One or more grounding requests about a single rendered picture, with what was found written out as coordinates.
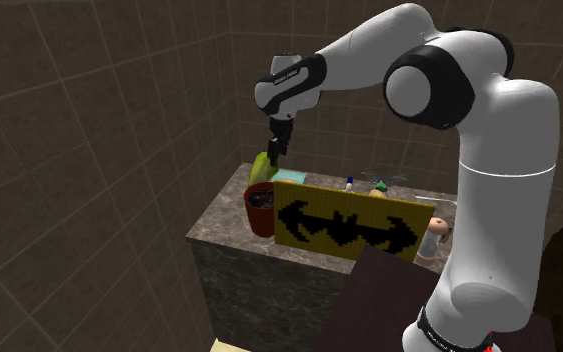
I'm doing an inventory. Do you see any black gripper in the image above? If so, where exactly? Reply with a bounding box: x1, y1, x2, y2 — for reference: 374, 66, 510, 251
266, 116, 295, 168

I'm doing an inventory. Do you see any flat teal box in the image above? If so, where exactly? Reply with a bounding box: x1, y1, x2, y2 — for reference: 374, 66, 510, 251
270, 167, 308, 186

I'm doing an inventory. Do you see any yellow panel with black bat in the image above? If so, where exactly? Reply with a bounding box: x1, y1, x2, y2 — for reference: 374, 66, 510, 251
272, 180, 437, 264

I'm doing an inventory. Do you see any green plant in red pot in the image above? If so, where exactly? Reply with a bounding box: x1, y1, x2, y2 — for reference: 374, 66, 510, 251
242, 150, 280, 239

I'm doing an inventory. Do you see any brown marble counter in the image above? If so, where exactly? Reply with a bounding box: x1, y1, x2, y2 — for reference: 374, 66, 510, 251
185, 162, 461, 352

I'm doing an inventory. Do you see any green toy with mesh wings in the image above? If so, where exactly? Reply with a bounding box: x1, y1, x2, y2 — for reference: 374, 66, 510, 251
360, 167, 409, 192

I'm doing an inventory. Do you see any white spoon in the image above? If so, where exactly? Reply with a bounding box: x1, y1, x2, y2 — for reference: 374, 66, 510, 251
414, 194, 458, 206

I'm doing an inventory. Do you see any bald doll figure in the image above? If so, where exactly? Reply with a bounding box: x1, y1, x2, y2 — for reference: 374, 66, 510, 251
413, 216, 454, 267

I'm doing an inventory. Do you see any dark maroon robot stand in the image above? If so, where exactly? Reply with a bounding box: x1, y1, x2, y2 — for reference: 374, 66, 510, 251
311, 243, 558, 352

